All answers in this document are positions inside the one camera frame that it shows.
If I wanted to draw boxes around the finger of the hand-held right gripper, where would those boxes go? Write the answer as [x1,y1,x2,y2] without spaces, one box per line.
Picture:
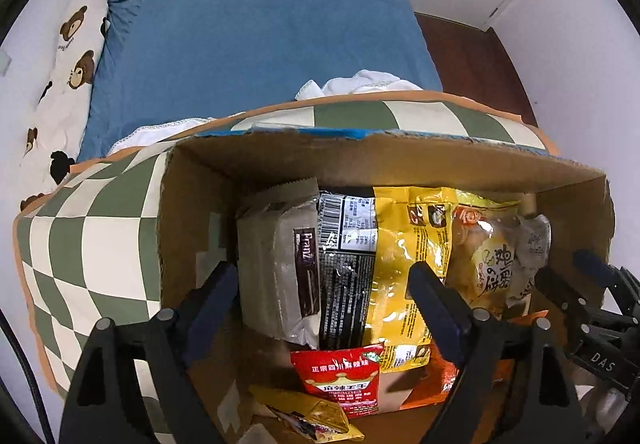
[572,249,640,312]
[534,266,593,325]

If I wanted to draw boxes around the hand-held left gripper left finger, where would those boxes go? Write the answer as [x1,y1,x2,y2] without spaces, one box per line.
[60,261,241,444]

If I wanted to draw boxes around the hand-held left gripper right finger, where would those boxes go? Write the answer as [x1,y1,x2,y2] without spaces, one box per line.
[407,261,588,444]

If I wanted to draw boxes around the small white cartoon packet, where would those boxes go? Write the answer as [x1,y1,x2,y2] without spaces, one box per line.
[515,214,552,275]

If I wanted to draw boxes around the clear yellow pastry packet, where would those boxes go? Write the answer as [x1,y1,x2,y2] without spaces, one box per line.
[445,201,531,320]

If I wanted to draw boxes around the silver snack packet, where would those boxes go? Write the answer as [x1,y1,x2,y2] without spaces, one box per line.
[235,178,321,350]

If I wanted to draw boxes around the large yellow snack packet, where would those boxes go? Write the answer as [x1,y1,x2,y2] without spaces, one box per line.
[365,186,458,372]

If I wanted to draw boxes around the orange snack packet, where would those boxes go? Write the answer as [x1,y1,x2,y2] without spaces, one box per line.
[400,349,516,412]

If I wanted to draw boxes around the black snack packet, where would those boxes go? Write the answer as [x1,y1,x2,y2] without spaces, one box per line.
[317,191,378,351]

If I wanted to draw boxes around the cardboard box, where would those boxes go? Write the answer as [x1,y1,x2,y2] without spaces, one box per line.
[157,124,616,444]

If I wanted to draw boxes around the long red snack packet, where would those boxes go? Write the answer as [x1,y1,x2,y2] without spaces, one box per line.
[290,344,383,420]

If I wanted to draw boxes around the small yellow snack packet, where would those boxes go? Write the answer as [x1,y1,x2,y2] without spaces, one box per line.
[249,384,366,444]

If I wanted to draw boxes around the green white checkered mat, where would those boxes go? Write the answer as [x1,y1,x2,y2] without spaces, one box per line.
[12,91,561,444]

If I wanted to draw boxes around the white cloth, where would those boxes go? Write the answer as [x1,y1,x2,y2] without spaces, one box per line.
[295,69,426,101]
[112,116,217,156]

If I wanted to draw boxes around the blue bed sheet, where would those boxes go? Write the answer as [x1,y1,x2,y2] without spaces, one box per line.
[77,0,443,160]

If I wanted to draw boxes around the bear print pillow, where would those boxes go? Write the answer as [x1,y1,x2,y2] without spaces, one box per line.
[17,0,111,212]

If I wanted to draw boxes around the black cable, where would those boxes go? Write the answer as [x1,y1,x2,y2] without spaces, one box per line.
[0,309,56,444]

